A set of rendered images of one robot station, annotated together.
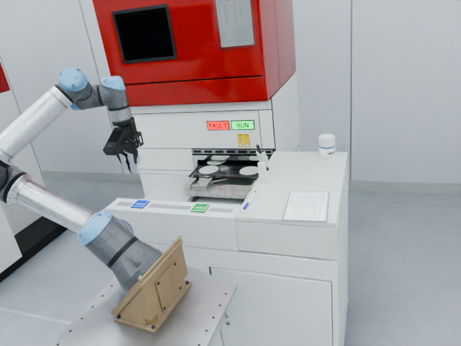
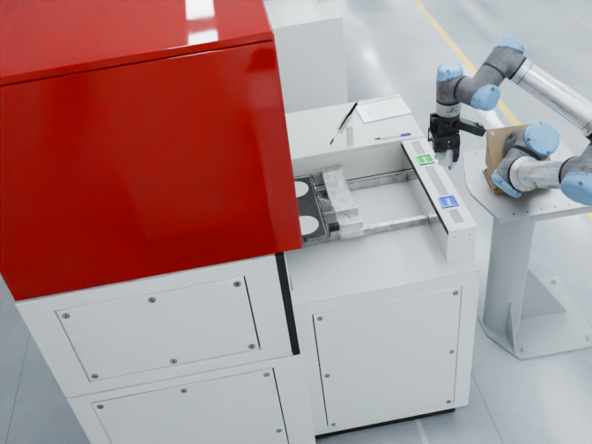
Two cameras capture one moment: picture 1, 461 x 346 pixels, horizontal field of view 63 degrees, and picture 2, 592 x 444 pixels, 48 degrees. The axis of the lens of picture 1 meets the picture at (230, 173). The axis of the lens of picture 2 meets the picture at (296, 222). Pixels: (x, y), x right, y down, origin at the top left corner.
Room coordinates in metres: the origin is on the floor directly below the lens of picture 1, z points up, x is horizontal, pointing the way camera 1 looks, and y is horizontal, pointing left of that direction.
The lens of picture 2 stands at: (2.55, 1.70, 2.36)
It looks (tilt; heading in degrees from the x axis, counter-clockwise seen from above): 39 degrees down; 244
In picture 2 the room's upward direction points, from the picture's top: 8 degrees counter-clockwise
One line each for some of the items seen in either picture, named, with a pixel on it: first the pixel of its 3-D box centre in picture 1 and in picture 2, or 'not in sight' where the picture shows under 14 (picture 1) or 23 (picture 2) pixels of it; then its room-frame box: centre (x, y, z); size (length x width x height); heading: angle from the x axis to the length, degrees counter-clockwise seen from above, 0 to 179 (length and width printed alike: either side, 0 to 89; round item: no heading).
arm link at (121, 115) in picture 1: (119, 114); (448, 107); (1.36, 0.37, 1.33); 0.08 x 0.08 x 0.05
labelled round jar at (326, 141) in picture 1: (326, 146); not in sight; (1.57, -0.44, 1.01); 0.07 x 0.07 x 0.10
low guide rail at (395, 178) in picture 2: not in sight; (340, 188); (1.49, -0.07, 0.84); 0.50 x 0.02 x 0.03; 158
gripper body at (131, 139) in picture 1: (126, 134); (445, 129); (1.36, 0.36, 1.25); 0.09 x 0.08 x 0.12; 158
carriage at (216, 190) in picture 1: (221, 191); (342, 203); (1.56, 0.05, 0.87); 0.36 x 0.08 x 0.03; 68
